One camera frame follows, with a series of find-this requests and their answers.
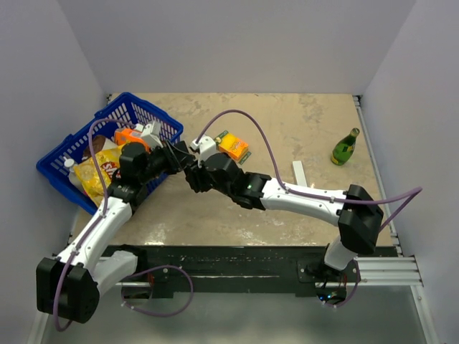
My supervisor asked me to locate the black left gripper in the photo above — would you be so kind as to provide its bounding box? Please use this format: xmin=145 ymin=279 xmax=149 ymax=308
xmin=138 ymin=138 xmax=194 ymax=183

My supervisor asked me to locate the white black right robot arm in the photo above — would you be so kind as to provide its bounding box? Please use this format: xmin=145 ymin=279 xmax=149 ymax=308
xmin=184 ymin=153 xmax=383 ymax=282

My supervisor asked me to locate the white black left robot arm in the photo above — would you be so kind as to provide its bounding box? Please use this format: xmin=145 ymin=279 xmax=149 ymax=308
xmin=36 ymin=140 xmax=194 ymax=323

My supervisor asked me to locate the white remote control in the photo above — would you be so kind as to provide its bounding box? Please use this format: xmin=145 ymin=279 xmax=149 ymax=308
xmin=292 ymin=161 xmax=308 ymax=187

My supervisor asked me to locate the orange yellow battery pack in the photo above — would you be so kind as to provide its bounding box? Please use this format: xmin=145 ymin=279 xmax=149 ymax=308
xmin=214 ymin=130 xmax=251 ymax=165

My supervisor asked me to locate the orange carton box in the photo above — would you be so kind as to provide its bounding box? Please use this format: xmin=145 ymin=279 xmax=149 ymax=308
xmin=114 ymin=128 xmax=151 ymax=151

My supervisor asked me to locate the blue plastic basket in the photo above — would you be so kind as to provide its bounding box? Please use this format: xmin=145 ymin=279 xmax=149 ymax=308
xmin=36 ymin=92 xmax=184 ymax=215

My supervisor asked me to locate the yellow chips bag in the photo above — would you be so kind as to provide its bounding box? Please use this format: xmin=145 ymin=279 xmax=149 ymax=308
xmin=75 ymin=145 xmax=123 ymax=207

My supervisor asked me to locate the brown white package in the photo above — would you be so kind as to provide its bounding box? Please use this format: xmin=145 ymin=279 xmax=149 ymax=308
xmin=81 ymin=135 xmax=117 ymax=161

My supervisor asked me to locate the white plastic bottle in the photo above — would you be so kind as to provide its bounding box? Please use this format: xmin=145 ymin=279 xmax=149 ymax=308
xmin=64 ymin=158 xmax=86 ymax=195

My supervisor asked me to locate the green glass bottle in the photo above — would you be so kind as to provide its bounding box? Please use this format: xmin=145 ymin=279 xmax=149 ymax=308
xmin=331 ymin=128 xmax=360 ymax=166

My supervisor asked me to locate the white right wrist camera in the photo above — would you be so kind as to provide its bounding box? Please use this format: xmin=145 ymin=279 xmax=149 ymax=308
xmin=189 ymin=135 xmax=218 ymax=168

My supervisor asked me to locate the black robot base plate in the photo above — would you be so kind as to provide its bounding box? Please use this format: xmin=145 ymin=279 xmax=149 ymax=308
xmin=103 ymin=244 xmax=360 ymax=298

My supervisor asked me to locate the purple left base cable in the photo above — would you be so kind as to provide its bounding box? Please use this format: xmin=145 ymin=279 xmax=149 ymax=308
xmin=120 ymin=264 xmax=195 ymax=318

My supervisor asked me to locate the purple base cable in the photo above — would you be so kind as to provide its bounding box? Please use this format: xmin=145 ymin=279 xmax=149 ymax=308
xmin=120 ymin=264 xmax=195 ymax=318
xmin=321 ymin=264 xmax=361 ymax=309

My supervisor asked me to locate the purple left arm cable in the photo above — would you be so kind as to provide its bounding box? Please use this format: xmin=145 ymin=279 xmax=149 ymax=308
xmin=52 ymin=119 xmax=139 ymax=333

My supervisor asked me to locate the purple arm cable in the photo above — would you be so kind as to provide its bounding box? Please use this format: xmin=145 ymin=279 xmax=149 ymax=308
xmin=196 ymin=109 xmax=423 ymax=230
xmin=52 ymin=119 xmax=139 ymax=333

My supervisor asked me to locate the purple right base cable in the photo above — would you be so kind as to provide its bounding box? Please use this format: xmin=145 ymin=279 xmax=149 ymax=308
xmin=321 ymin=264 xmax=361 ymax=309

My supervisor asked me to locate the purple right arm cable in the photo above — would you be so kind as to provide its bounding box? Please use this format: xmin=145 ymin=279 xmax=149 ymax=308
xmin=196 ymin=109 xmax=423 ymax=230

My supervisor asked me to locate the aluminium frame rail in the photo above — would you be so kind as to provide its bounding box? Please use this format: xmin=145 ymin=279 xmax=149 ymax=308
xmin=356 ymin=227 xmax=423 ymax=287

